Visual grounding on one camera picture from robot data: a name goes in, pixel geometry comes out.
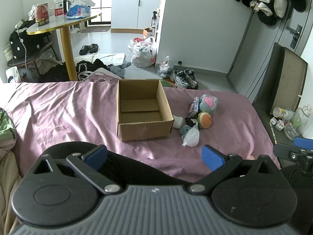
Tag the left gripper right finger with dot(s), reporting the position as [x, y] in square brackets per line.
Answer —
[221, 167]

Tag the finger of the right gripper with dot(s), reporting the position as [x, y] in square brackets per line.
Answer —
[303, 143]

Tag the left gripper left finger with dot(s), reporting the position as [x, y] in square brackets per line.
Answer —
[86, 166]

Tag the clear plastic bag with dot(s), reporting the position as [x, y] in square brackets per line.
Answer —
[192, 138]

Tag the hamburger plush toy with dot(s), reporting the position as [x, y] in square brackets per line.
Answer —
[204, 120]

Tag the grey blue small pouch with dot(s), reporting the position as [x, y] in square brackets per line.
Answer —
[184, 130]

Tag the black heart fabric pouch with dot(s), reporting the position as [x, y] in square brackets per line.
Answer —
[191, 122]

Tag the white tissue bag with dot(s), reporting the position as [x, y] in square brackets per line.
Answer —
[179, 122]

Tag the grey pink plush toy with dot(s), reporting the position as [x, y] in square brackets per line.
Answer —
[208, 104]

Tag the blue planet tissue pack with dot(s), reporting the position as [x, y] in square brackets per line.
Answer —
[194, 108]

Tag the white pill bottle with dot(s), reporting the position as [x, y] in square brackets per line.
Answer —
[283, 114]

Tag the pink bed sheet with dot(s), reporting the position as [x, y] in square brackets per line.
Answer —
[50, 113]

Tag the brown folded board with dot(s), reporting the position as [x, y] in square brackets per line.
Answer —
[283, 82]

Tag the brown cardboard box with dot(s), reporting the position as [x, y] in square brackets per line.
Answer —
[143, 112]

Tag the white black sneaker right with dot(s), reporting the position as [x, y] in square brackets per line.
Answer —
[191, 80]

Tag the white black sneaker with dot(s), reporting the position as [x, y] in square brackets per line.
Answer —
[191, 80]
[179, 79]

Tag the green patterned blanket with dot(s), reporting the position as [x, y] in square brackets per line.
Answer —
[8, 132]

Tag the pink bear cushion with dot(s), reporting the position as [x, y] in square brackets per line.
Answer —
[99, 75]

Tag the white black sneaker left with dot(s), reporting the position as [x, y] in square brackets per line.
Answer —
[179, 79]

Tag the green cartoon leaf rug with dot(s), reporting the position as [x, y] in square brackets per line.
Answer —
[167, 83]

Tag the black clothes pile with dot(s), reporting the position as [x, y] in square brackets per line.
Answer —
[83, 70]

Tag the small grey plastic bag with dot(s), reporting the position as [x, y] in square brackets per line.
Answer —
[165, 69]

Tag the black slippers pair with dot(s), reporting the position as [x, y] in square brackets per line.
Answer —
[91, 49]

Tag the white red shopping bag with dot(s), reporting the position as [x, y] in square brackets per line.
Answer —
[144, 52]

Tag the black polka dot bag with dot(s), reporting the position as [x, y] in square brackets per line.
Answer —
[24, 44]

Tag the round white gold table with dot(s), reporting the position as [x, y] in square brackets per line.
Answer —
[63, 26]

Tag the red snack bag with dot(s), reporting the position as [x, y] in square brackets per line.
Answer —
[41, 14]

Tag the blue white plastic bag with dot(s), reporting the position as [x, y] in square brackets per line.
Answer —
[79, 9]

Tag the white kitchen cabinet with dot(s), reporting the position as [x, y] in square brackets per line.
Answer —
[132, 16]

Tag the water bottle red label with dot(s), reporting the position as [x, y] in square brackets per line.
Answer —
[58, 9]

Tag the black spray bottle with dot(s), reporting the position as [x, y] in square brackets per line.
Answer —
[154, 20]

